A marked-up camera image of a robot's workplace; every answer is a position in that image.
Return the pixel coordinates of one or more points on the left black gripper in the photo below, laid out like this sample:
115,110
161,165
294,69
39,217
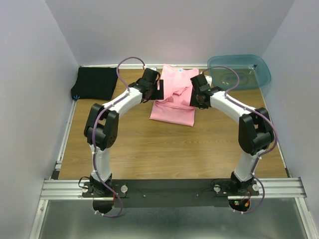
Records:
157,90

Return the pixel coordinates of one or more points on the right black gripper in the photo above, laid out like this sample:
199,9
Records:
193,95

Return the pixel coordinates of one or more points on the pink t-shirt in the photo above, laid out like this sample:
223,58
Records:
177,89

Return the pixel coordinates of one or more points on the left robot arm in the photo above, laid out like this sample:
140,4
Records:
101,128

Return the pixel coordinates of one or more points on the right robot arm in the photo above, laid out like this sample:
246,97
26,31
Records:
255,133

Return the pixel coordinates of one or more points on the blue translucent plastic bin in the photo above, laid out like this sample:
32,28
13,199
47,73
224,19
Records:
249,71

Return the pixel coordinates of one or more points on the folded black t-shirt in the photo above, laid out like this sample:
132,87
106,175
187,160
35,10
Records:
94,83

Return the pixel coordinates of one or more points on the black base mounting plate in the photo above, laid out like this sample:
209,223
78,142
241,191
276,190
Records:
170,192

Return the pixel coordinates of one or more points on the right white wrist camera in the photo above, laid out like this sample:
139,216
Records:
209,79

